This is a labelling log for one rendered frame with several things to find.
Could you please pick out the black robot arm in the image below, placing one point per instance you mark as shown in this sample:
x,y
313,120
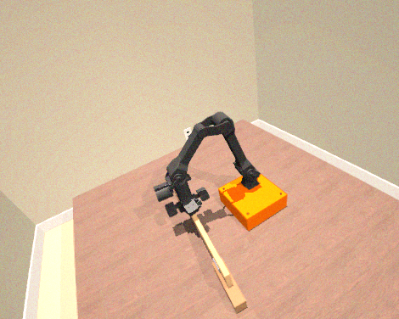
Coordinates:
x,y
177,177

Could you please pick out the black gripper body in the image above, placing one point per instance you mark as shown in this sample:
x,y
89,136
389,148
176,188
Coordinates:
x,y
171,208

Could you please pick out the long tan wooden beam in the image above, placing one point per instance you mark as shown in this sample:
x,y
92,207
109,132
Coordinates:
x,y
214,254

